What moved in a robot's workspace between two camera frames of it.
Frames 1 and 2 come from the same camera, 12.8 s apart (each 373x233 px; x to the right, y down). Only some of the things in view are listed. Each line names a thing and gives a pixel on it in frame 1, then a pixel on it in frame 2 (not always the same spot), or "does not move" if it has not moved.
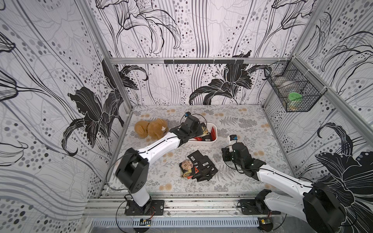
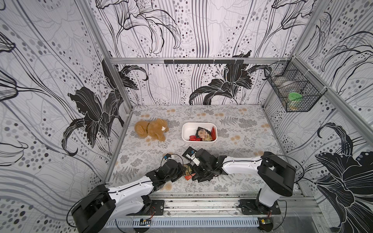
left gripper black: (198, 130) -> (181, 170)
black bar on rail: (203, 61) does not move
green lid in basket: (294, 95) does not move
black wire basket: (296, 88) does not move
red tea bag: (213, 134) does not move
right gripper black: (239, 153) -> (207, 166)
